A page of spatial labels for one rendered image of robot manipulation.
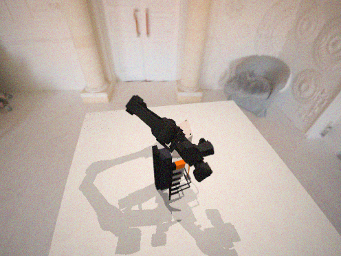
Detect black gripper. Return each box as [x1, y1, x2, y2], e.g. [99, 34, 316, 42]
[189, 159, 212, 182]

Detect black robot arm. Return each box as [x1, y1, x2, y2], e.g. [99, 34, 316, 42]
[126, 94, 215, 164]

